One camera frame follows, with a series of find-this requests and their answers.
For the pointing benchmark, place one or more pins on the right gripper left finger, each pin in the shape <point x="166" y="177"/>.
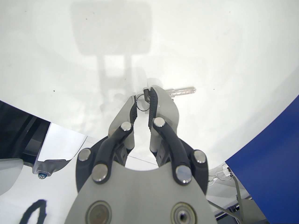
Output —
<point x="126" y="141"/>

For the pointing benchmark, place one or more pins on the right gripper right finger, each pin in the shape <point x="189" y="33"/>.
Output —
<point x="167" y="115"/>

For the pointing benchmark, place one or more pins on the robot body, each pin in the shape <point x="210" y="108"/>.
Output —
<point x="9" y="176"/>

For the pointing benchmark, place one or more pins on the blue partition panel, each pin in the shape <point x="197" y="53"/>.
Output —
<point x="268" y="164"/>

